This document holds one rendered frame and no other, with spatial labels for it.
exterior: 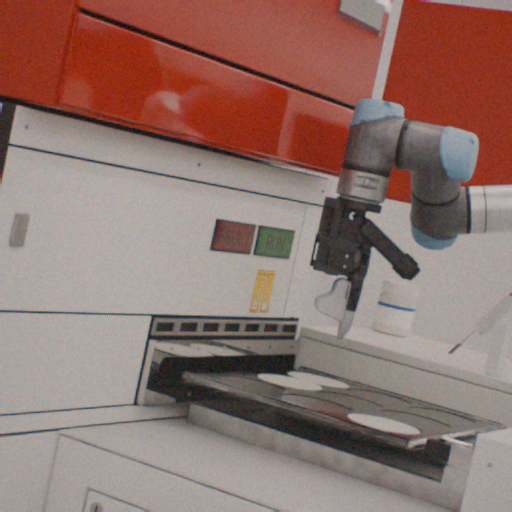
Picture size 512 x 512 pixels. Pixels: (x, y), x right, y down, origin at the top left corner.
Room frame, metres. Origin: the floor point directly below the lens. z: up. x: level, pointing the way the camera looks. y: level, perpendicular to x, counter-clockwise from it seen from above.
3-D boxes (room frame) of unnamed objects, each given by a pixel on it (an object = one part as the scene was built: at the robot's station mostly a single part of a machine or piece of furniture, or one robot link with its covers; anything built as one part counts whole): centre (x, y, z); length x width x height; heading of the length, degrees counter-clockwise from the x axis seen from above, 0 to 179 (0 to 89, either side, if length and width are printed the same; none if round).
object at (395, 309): (2.41, -0.27, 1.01); 0.07 x 0.07 x 0.10
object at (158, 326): (2.01, 0.02, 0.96); 0.44 x 0.01 x 0.02; 151
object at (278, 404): (1.76, -0.09, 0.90); 0.37 x 0.01 x 0.01; 61
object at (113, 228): (1.86, 0.11, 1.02); 0.82 x 0.03 x 0.40; 151
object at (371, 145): (1.98, -0.14, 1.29); 0.09 x 0.08 x 0.11; 73
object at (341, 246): (1.98, -0.13, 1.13); 0.09 x 0.08 x 0.12; 93
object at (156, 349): (2.01, 0.01, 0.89); 0.44 x 0.02 x 0.10; 151
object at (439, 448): (1.70, -0.29, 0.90); 0.04 x 0.02 x 0.03; 61
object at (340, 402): (1.92, -0.18, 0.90); 0.34 x 0.34 x 0.01; 60
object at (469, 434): (1.83, -0.34, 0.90); 0.38 x 0.01 x 0.01; 151
